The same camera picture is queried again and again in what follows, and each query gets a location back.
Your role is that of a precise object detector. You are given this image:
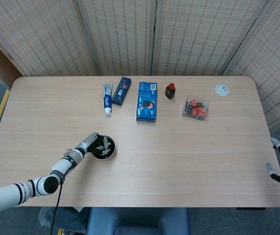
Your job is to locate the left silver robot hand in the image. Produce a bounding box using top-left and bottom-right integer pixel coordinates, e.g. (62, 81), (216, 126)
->
(74, 132), (112, 157)

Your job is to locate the black round cup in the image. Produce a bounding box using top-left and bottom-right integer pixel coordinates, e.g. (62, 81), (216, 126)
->
(91, 134), (117, 160)

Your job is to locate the blue white toothpaste tube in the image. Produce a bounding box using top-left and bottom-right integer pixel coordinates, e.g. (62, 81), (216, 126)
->
(102, 83), (114, 117)

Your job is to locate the dark blue toothpaste box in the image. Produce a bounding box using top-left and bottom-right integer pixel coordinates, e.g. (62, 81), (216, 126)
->
(111, 76), (133, 106)

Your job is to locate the blue cookie box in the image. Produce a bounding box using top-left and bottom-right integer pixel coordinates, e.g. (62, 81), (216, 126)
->
(136, 81), (158, 122)

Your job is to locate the blue padded chair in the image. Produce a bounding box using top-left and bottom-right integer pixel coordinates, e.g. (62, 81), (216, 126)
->
(86, 207), (191, 235)

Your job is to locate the black bottle with red cap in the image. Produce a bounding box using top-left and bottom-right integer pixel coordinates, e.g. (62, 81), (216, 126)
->
(164, 83), (176, 100)

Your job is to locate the woven folding screen panel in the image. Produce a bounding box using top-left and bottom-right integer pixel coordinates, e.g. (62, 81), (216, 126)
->
(0, 0), (101, 77)
(151, 0), (269, 76)
(222, 0), (280, 133)
(76, 0), (158, 76)

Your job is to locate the clear bag of red clips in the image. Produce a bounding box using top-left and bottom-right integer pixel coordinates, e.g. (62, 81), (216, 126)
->
(181, 94), (210, 121)

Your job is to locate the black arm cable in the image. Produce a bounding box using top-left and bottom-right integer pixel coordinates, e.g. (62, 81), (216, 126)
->
(50, 181), (65, 235)

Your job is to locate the white round cable grommet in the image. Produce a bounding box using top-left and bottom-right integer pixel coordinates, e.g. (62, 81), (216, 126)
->
(214, 84), (230, 97)

